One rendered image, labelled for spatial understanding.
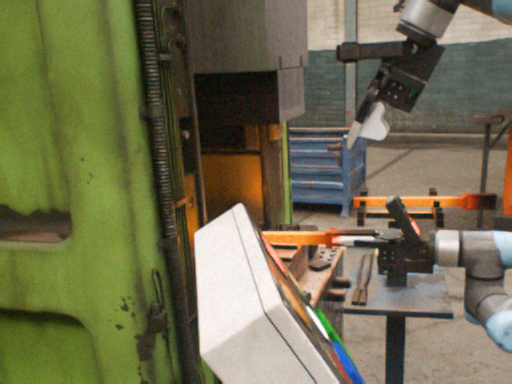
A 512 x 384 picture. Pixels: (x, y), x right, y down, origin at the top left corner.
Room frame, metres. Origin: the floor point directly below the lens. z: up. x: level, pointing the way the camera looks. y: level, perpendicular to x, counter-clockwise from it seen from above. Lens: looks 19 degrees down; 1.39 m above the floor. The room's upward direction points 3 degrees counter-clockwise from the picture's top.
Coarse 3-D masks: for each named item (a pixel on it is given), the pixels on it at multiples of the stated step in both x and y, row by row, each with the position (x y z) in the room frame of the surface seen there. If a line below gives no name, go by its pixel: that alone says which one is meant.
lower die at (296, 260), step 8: (280, 248) 1.14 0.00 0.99; (288, 248) 1.13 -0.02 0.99; (296, 248) 1.13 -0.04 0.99; (304, 248) 1.19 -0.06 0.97; (280, 256) 1.09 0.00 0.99; (288, 256) 1.09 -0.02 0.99; (296, 256) 1.12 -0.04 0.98; (304, 256) 1.19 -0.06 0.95; (288, 264) 1.07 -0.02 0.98; (296, 264) 1.12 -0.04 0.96; (304, 264) 1.19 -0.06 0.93; (296, 272) 1.12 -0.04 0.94; (296, 280) 1.11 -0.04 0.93
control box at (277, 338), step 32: (224, 224) 0.69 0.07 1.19; (256, 224) 0.73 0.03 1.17; (224, 256) 0.57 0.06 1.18; (256, 256) 0.52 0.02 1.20; (224, 288) 0.49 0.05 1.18; (256, 288) 0.45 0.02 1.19; (288, 288) 0.55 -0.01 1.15; (224, 320) 0.43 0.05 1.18; (256, 320) 0.40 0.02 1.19; (288, 320) 0.41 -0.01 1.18; (224, 352) 0.40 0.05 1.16; (256, 352) 0.40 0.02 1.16; (288, 352) 0.40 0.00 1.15; (320, 352) 0.42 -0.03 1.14
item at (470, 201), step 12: (372, 204) 1.58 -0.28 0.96; (384, 204) 1.57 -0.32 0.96; (408, 204) 1.56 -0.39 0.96; (420, 204) 1.56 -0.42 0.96; (432, 204) 1.55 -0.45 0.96; (444, 204) 1.54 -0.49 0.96; (456, 204) 1.54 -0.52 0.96; (468, 204) 1.54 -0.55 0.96; (480, 204) 1.53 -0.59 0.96; (492, 204) 1.53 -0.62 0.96
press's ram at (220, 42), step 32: (192, 0) 1.02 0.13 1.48; (224, 0) 1.01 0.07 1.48; (256, 0) 0.99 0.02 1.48; (288, 0) 1.12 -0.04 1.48; (192, 32) 1.03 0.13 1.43; (224, 32) 1.01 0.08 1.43; (256, 32) 0.99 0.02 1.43; (288, 32) 1.12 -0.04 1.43; (224, 64) 1.01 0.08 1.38; (256, 64) 0.99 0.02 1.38; (288, 64) 1.11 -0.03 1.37
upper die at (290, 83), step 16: (208, 80) 1.07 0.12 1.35; (224, 80) 1.07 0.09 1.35; (240, 80) 1.06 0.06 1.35; (256, 80) 1.05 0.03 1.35; (272, 80) 1.04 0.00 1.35; (288, 80) 1.11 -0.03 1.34; (208, 96) 1.07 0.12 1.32; (224, 96) 1.07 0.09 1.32; (240, 96) 1.06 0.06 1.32; (256, 96) 1.05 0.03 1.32; (272, 96) 1.04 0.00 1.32; (288, 96) 1.10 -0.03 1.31; (208, 112) 1.08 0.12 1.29; (224, 112) 1.07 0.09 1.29; (240, 112) 1.06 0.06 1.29; (256, 112) 1.05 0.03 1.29; (272, 112) 1.04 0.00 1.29; (288, 112) 1.10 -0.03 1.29; (304, 112) 1.23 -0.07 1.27
